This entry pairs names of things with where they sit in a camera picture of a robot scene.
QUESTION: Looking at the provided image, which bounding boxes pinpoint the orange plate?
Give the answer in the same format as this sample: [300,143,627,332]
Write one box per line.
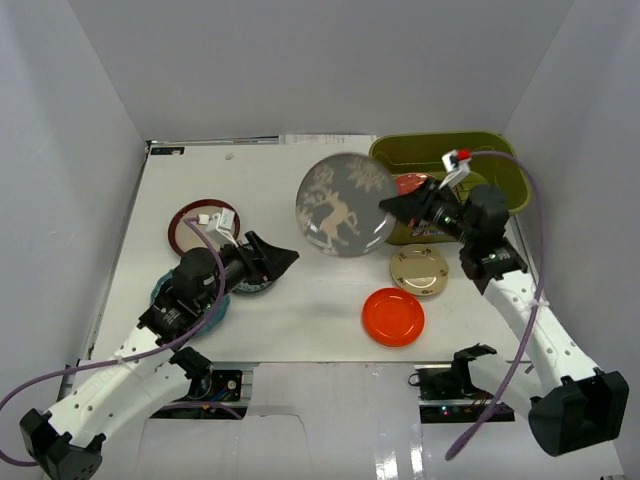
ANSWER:
[361,288,426,348]

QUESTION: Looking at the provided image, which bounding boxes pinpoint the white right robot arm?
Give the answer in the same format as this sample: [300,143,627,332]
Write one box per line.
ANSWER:
[379,179,629,460]

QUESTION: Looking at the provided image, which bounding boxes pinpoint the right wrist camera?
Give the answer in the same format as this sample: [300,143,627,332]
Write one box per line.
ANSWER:
[440,149,471,189]

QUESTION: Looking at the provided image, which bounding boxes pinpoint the blue patterned small plate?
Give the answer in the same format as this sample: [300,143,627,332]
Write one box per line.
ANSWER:
[233,280,273,296]

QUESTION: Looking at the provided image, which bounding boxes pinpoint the teal scalloped plate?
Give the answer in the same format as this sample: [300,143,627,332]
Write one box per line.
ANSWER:
[149,269,231,339]

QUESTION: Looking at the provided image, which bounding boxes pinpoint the dark red rimmed cream plate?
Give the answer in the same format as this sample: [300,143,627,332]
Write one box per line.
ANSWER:
[167,199,241,256]

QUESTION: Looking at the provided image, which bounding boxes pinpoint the dark label sticker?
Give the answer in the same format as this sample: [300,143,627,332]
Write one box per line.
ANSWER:
[149,146,185,156]

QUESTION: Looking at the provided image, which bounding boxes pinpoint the red plate with teal flower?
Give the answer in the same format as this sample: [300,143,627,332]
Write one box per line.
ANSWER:
[395,173,430,195]

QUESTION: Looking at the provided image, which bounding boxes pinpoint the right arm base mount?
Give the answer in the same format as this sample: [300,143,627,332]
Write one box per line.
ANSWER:
[407,344,497,425]

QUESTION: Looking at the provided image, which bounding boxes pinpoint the cream plate with calligraphy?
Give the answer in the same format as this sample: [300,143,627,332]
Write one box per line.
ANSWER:
[390,244,449,297]

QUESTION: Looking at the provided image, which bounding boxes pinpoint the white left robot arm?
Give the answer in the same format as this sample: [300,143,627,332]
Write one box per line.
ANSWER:
[19,231,299,479]

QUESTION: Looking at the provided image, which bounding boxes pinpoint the white papers at back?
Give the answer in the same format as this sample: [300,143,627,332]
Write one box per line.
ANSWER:
[278,134,378,146]

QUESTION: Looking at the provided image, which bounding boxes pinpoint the olive green plastic bin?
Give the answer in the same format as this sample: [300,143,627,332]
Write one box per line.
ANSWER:
[369,131,530,215]

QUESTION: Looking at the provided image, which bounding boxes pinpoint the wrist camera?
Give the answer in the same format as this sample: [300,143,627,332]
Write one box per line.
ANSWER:
[197,207,236,244]
[440,149,471,189]

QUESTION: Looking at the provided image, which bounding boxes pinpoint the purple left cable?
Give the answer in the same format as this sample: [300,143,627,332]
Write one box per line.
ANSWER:
[0,214,246,467]

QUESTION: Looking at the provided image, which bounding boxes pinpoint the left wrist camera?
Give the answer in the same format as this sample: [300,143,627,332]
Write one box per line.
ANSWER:
[197,207,236,244]

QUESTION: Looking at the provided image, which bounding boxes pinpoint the grey plate with deer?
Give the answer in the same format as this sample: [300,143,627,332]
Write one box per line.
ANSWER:
[295,152,399,257]

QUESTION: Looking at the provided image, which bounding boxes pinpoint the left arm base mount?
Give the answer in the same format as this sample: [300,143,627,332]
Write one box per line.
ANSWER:
[161,369,244,412]

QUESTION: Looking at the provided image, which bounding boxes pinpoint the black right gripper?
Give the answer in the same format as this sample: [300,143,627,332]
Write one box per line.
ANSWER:
[379,180,476,249]

